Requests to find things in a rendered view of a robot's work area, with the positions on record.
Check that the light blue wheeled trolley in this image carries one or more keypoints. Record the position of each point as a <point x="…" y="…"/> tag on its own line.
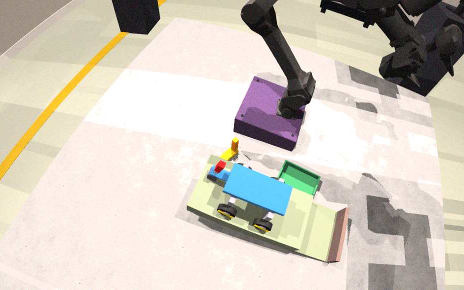
<point x="269" y="193"/>

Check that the pale yellow ramp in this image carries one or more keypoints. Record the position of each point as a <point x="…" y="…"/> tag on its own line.
<point x="307" y="228"/>

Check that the red-headed pin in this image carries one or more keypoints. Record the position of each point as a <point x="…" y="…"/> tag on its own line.
<point x="219" y="167"/>

